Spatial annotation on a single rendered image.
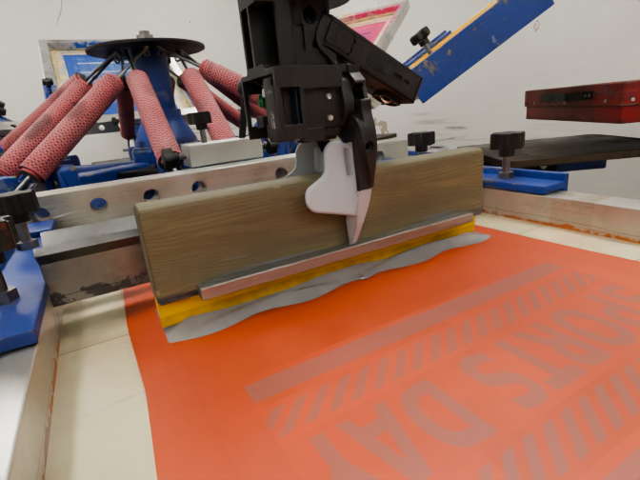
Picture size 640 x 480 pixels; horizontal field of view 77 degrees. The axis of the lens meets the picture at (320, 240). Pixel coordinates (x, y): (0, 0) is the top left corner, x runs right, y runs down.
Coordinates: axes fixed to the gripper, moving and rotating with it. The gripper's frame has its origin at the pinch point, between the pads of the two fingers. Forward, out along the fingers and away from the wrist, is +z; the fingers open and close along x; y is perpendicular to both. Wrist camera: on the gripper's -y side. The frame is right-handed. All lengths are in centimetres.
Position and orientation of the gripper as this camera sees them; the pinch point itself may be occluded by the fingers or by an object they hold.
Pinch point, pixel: (345, 223)
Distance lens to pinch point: 38.8
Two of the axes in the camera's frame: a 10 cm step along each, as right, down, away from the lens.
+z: 0.9, 9.5, 3.1
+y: -8.7, 2.3, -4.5
